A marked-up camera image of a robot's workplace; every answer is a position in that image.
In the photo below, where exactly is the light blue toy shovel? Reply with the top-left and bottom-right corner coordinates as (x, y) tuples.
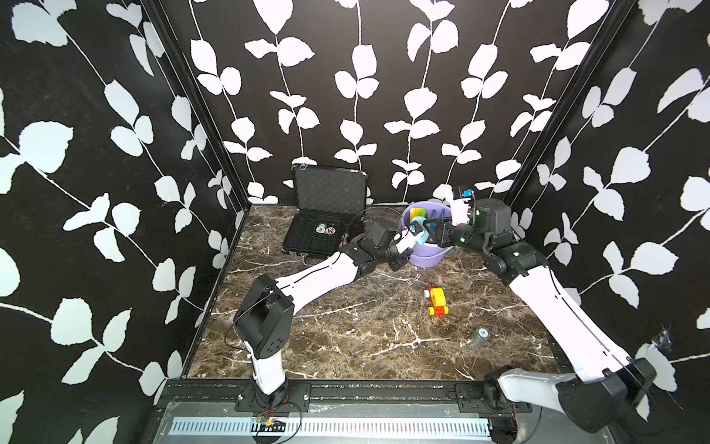
(410, 216), (430, 245)

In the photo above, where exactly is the green toy trowel yellow handle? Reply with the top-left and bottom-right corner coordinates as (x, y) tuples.
(412, 207), (427, 218)

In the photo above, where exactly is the purple plastic bucket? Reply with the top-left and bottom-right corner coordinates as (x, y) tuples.
(399, 201), (451, 268)

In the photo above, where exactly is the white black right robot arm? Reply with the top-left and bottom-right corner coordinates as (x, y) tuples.
(421, 198), (656, 435)

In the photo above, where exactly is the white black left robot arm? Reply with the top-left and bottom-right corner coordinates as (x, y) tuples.
(233, 219), (429, 397)

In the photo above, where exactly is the black open tool case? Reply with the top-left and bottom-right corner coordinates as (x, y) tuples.
(281, 164), (368, 258)

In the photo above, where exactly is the yellow red toy truck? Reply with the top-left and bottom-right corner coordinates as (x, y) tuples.
(425, 285), (449, 318)

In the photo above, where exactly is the small clear tape roll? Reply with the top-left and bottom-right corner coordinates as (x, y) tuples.
(471, 327), (491, 345)

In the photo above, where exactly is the white vented strip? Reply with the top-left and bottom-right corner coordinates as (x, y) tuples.
(168, 417), (491, 440)

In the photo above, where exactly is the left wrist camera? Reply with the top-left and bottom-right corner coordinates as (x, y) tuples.
(396, 225), (417, 253)

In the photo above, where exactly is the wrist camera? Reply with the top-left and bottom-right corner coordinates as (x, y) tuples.
(449, 186), (475, 226)
(396, 225), (417, 253)

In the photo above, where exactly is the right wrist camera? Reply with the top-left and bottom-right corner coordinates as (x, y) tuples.
(449, 186), (475, 226)

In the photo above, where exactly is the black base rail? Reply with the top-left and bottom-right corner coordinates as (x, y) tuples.
(157, 379), (534, 417)

